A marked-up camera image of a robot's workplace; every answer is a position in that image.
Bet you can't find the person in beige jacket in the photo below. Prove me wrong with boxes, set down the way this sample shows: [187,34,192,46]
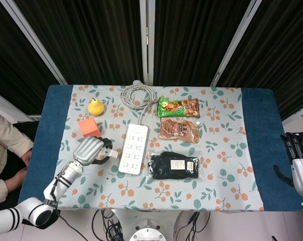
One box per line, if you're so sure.
[0,106,34,205]

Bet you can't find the orange cube block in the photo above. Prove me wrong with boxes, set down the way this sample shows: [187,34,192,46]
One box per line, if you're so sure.
[78,117,102,139]

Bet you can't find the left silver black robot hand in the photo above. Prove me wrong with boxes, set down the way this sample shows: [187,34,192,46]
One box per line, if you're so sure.
[72,136,115,166]

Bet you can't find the white power strip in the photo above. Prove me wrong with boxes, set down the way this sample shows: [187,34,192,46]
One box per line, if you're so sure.
[118,123,149,176]

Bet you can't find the small white charger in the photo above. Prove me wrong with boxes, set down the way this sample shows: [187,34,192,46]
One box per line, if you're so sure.
[96,148,119,160]

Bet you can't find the white slanted frame post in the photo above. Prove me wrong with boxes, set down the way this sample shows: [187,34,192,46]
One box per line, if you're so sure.
[0,0,68,85]
[210,0,264,87]

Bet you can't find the yellow pear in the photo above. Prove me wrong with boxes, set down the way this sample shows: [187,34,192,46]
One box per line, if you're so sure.
[88,97,105,116]

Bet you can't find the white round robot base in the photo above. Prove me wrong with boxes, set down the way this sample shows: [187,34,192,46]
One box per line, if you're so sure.
[128,218,169,241]

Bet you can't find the brown sauce pouch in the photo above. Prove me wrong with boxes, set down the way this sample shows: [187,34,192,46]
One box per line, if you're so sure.
[159,117,202,144]

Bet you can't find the floral tablecloth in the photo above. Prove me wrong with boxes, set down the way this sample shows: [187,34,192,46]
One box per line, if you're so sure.
[48,84,265,212]

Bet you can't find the white upright frame post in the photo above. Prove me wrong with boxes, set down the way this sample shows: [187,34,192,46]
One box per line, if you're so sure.
[139,0,156,86]

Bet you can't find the black pleated curtain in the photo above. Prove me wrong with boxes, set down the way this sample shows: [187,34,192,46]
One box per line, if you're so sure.
[0,0,303,121]

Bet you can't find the black gloves in plastic bag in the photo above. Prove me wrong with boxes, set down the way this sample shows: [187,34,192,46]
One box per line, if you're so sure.
[146,150,206,182]

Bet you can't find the blue table cover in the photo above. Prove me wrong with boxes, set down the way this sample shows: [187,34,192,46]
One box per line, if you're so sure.
[18,84,303,213]

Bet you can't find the green snack bag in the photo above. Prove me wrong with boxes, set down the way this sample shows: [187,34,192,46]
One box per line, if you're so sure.
[157,96,200,118]

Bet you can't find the grey coiled power cable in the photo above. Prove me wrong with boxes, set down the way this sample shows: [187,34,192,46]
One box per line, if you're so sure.
[120,79,159,126]

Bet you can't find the black cable bundle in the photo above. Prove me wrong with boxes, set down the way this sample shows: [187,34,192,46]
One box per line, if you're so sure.
[91,209,128,241]
[178,211,211,241]

